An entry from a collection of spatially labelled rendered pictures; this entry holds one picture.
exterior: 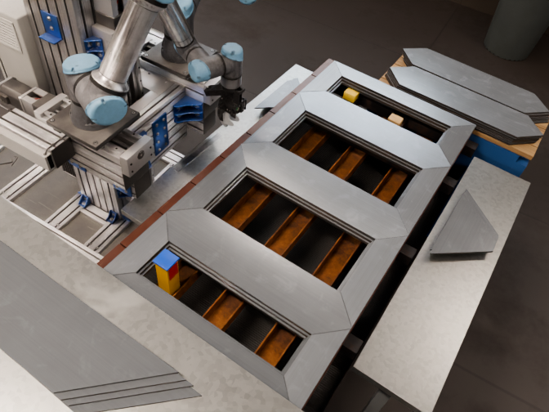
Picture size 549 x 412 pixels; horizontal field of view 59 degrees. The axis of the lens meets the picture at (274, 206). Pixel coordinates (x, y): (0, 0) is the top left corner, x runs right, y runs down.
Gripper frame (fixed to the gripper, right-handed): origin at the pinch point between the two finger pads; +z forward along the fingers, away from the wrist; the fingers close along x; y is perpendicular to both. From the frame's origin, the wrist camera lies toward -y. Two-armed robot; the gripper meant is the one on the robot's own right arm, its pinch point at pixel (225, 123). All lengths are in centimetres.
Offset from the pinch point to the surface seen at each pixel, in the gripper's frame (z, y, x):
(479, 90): 5, 76, 104
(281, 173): 5.5, 30.4, -4.1
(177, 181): 22.5, -8.1, -20.8
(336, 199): 5, 54, -2
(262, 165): 5.5, 22.3, -5.1
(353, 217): 5, 63, -6
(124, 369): -17, 46, -99
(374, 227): 5, 71, -5
